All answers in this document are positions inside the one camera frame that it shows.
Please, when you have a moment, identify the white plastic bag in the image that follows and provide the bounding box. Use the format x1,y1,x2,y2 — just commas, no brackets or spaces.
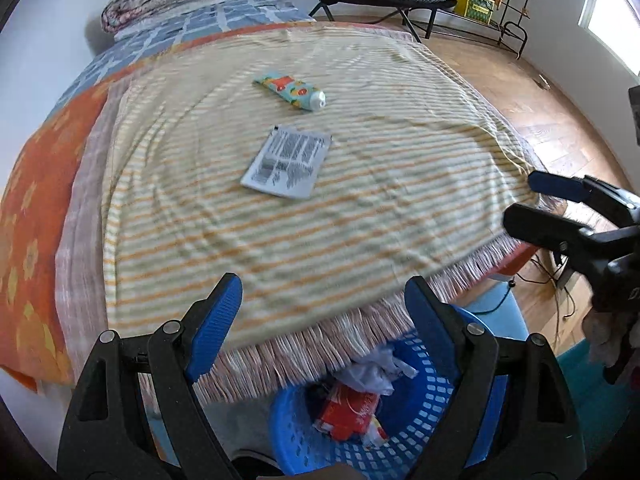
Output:
334,344,419,396

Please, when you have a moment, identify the red medicine box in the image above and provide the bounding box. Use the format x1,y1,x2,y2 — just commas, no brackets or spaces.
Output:
314,382,388,448

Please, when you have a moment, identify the blue plastic trash basket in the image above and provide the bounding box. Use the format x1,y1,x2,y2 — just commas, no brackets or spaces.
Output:
269,330,454,479

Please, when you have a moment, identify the teal cloth on floor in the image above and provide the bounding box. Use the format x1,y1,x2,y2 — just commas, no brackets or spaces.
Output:
559,341,639,479

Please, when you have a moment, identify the light blue floor mat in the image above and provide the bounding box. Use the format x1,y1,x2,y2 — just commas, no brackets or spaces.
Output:
465,282,529,340

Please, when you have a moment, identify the fringed pink woven blanket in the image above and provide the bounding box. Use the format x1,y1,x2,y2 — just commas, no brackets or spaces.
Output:
53,23,566,406

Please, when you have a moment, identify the striped yellow towel blanket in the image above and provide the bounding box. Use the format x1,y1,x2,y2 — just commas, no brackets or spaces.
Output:
102,24,540,349

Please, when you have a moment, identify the orange floral bed sheet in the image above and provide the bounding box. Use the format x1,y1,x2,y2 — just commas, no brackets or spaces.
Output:
0,20,539,394

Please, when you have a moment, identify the yellow crate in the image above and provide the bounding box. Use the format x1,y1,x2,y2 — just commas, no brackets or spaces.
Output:
454,0,496,25

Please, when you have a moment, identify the colourful toothpaste tube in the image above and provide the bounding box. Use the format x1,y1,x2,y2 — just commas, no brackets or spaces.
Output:
254,73,326,112

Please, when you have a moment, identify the blue checkered bed sheet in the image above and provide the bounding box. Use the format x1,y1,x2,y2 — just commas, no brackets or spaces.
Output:
50,0,312,115

